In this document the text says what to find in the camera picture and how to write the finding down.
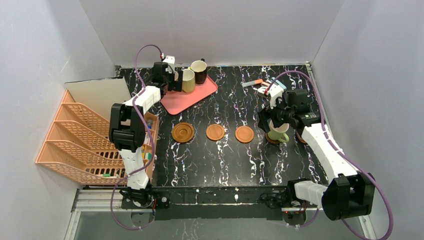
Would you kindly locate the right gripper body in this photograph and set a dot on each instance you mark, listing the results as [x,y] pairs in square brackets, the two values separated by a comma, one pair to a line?
[274,114]

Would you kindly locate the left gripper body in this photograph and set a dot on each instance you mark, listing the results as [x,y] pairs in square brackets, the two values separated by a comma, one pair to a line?
[174,83]

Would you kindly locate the green mug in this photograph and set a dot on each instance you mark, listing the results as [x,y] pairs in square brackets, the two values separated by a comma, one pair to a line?
[279,133]

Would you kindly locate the dark brown wooden coaster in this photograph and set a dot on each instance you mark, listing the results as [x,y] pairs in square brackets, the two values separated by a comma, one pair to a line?
[271,140]

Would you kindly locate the light wooden coaster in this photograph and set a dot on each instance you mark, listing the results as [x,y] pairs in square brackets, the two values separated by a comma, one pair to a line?
[244,134]

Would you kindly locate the pink serving tray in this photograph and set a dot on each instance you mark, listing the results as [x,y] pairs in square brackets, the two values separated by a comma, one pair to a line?
[176,102]

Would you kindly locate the yellow-green mug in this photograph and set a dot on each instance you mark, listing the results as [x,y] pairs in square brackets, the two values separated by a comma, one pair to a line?
[188,80]

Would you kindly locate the orange black round coaster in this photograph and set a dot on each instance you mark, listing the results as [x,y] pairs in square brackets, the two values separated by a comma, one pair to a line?
[300,138]

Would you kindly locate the plain brown coaster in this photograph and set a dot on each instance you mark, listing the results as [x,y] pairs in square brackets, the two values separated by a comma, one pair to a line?
[215,132]

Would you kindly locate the brown grooved wooden coaster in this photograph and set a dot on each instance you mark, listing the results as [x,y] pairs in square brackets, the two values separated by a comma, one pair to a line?
[183,132]

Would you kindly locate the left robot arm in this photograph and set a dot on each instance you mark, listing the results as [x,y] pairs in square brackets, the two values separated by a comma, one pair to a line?
[128,129]

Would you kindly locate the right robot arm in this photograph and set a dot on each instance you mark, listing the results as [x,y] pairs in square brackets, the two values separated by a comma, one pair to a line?
[350,192]

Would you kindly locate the orange white marker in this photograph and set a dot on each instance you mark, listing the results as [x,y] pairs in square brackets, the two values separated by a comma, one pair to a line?
[251,83]

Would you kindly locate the black mug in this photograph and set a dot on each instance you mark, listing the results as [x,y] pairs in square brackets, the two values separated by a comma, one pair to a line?
[199,67]

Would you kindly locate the blue grey glue bottle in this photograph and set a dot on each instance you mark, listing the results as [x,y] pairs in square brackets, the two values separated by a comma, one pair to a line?
[149,123]

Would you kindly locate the white board sheet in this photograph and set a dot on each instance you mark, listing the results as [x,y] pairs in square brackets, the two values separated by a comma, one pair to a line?
[100,94]

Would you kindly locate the orange desk organiser box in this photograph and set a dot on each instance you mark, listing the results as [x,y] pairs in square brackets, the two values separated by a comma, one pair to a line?
[150,144]

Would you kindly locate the orange file rack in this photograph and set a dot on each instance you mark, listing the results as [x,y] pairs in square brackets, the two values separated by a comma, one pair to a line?
[77,146]

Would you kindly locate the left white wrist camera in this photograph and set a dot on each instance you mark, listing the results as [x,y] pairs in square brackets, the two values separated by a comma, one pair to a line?
[170,60]

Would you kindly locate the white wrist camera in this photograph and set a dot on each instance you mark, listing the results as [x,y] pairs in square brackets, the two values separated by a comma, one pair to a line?
[274,93]
[170,60]

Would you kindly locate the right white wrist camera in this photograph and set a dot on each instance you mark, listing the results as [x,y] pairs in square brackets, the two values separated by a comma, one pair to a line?
[274,93]

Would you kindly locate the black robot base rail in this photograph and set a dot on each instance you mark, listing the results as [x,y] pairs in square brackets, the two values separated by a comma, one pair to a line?
[268,203]

